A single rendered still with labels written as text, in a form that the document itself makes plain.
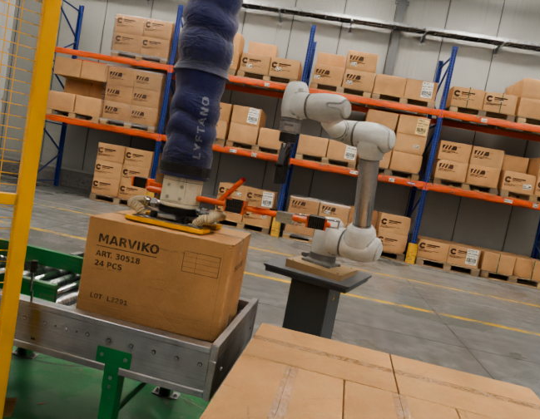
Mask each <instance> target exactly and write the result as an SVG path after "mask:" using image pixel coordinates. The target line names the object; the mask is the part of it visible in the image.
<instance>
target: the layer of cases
mask: <svg viewBox="0 0 540 419"><path fill-rule="evenodd" d="M200 419H540V399H539V398H538V396H537V395H536V394H535V393H534V392H533V391H532V390H531V388H528V387H522V386H519V385H515V384H512V383H508V382H501V381H498V380H494V379H491V378H487V377H481V376H478V375H474V374H471V373H467V372H460V371H457V370H453V369H450V368H446V367H440V366H437V365H433V364H430V363H426V362H420V361H416V360H413V359H409V358H406V357H400V356H396V355H393V354H390V355H389V354H388V353H385V352H379V351H375V350H372V349H368V348H362V347H359V346H355V345H352V344H348V343H342V342H338V341H335V340H331V339H328V338H322V337H318V336H315V335H311V334H308V333H301V332H297V331H294V330H290V329H287V328H281V327H277V326H274V325H270V324H267V323H262V324H261V325H260V327H259V328H258V330H257V331H256V333H255V335H254V337H253V338H252V339H251V340H250V342H249V344H248V345H247V347H246V348H245V350H244V352H243V353H242V354H241V355H240V358H239V359H238V361H237V362H236V364H235V366H234V367H233V368H232V369H231V371H230V373H229V374H228V376H227V377H226V379H225V380H224V382H223V383H222V385H221V386H220V388H219V390H218V391H217V393H216V394H215V395H214V397H213V398H212V400H211V402H210V403H209V405H208V407H207V408H206V409H205V411H204V412H203V414H202V415H201V417H200Z"/></svg>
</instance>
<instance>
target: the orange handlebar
mask: <svg viewBox="0 0 540 419"><path fill-rule="evenodd" d="M161 189H162V184H159V183H155V182H151V183H150V186H147V187H146V190H147V191H150V192H155V193H159V194H161ZM196 201H200V202H203V203H207V204H212V205H219V206H224V205H225V201H221V200H217V199H212V198H208V197H204V196H197V197H196ZM244 211H248V212H252V213H254V214H258V215H262V216H266V215H269V216H273V217H275V216H276V211H274V210H270V209H268V208H265V207H259V206H256V207H254V206H249V205H247V206H245V207H244ZM306 218H307V217H303V216H298V215H295V214H294V215H293V217H292V220H293V221H297V222H301V223H305V222H306Z"/></svg>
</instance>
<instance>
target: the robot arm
mask: <svg viewBox="0 0 540 419"><path fill-rule="evenodd" d="M350 113H351V104H350V102H349V100H348V99H346V98H345V97H343V96H340V95H335V94H328V93H315V94H313V93H309V88H308V86H307V84H306V83H305V82H302V81H292V82H290V83H289V84H288V85H287V87H286V88H285V93H284V95H283V99H282V103H281V118H280V128H279V130H280V131H281V132H280V136H279V141H281V142H284V143H281V147H280V153H279V156H278V160H277V162H276V164H275V166H276V170H275V178H274V183H275V184H279V185H280V184H283V185H285V183H286V178H287V174H288V169H290V152H291V148H292V147H291V146H290V144H296V141H297V135H296V134H299V133H300V128H301V124H302V120H303V119H312V120H315V121H318V122H321V125H322V127H323V128H324V129H325V130H326V132H327V133H328V134H329V136H331V137H332V138H333V139H334V140H336V141H338V142H340V143H344V144H346V145H350V146H353V147H356V148H357V151H358V156H359V158H360V159H359V173H358V180H357V188H356V196H355V202H354V217H353V222H352V223H351V224H350V225H349V226H348V228H347V229H346V228H344V224H343V222H342V221H341V220H340V219H338V218H332V217H325V218H328V219H334V220H339V221H340V223H339V229H331V228H326V230H325V231H323V230H319V229H316V230H315V232H314V235H313V239H312V243H311V248H310V252H309V253H308V252H302V253H301V255H302V256H304V257H302V258H301V260H304V261H307V262H310V263H312V264H317V265H319V266H322V267H324V268H327V269H330V268H334V267H340V265H341V264H339V263H337V262H335V260H336V255H340V256H342V257H345V258H347V259H351V260H354V261H358V262H362V263H371V262H374V261H376V260H378V259H379V257H380V255H381V253H382V250H383V245H382V242H381V240H380V239H379V238H377V237H376V233H375V228H374V226H373V225H372V224H371V222H372V216H373V209H374V197H375V191H376V186H377V179H378V173H379V161H380V160H381V159H382V158H383V157H384V153H387V152H390V151H391V150H392V149H393V148H394V145H395V141H396V136H395V133H394V132H393V131H392V130H391V129H390V128H388V127H387V126H384V125H381V124H377V123H373V122H367V121H345V120H346V119H347V118H348V117H349V115H350Z"/></svg>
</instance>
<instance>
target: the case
mask: <svg viewBox="0 0 540 419"><path fill-rule="evenodd" d="M133 213H136V211H135V210H133V209H131V210H125V211H118V212H112V213H106V214H95V215H91V216H90V220H89V225H88V231H87V241H86V247H85V253H84V258H83V264H82V274H81V279H80V285H79V290H78V296H77V306H76V308H78V309H81V310H85V311H88V312H92V313H97V314H101V315H104V316H108V317H111V318H117V319H120V320H123V321H127V322H130V323H136V324H140V325H143V326H147V327H150V328H155V329H159V330H162V331H166V332H169V333H175V334H179V335H182V336H186V337H190V338H196V339H200V340H204V341H207V342H212V343H213V342H214V341H215V340H216V339H217V338H218V337H219V336H220V335H221V334H222V333H223V332H224V331H225V329H226V328H227V327H228V326H229V324H230V322H231V321H232V319H233V318H234V316H235V315H236V312H237V307H238V302H239V297H240V289H241V285H242V279H243V275H244V271H245V262H246V257H247V253H248V248H249V243H250V233H246V232H241V231H237V230H233V229H225V228H221V229H218V230H212V229H211V230H210V233H208V234H203V235H200V234H193V233H189V232H186V231H181V230H177V229H170V228H166V227H162V226H158V225H153V224H147V223H142V222H139V221H135V220H130V219H125V217H126V214H133Z"/></svg>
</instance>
